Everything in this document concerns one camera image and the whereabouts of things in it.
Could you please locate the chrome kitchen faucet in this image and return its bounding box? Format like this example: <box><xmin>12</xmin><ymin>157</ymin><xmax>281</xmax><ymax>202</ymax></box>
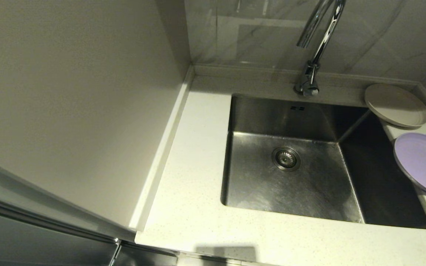
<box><xmin>294</xmin><ymin>0</ymin><xmax>347</xmax><ymax>98</ymax></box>

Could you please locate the beige round plate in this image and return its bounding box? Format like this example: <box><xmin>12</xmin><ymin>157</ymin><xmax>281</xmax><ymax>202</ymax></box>
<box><xmin>364</xmin><ymin>83</ymin><xmax>426</xmax><ymax>129</ymax></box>

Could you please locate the purple round plate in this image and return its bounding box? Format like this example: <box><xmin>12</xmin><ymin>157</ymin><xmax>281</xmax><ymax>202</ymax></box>
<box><xmin>393</xmin><ymin>132</ymin><xmax>426</xmax><ymax>202</ymax></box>

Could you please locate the stainless steel sink basin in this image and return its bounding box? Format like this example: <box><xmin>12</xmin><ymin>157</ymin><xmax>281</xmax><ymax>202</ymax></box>
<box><xmin>220</xmin><ymin>93</ymin><xmax>426</xmax><ymax>230</ymax></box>

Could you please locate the round metal drain strainer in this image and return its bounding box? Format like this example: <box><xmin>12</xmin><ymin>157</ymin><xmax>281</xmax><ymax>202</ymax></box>
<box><xmin>271</xmin><ymin>146</ymin><xmax>302</xmax><ymax>172</ymax></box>

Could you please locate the grey under-counter cabinet front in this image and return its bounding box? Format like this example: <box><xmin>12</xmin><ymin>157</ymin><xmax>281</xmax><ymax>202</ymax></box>
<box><xmin>119</xmin><ymin>242</ymin><xmax>178</xmax><ymax>266</ymax></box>

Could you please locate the tall beige side panel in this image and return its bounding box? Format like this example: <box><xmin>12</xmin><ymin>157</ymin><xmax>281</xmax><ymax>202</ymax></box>
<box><xmin>0</xmin><ymin>0</ymin><xmax>193</xmax><ymax>232</ymax></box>

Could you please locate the grey glossy refrigerator door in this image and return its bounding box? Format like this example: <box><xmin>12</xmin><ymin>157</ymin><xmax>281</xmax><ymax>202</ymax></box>
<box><xmin>0</xmin><ymin>154</ymin><xmax>136</xmax><ymax>244</ymax></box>
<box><xmin>0</xmin><ymin>207</ymin><xmax>119</xmax><ymax>266</ymax></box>

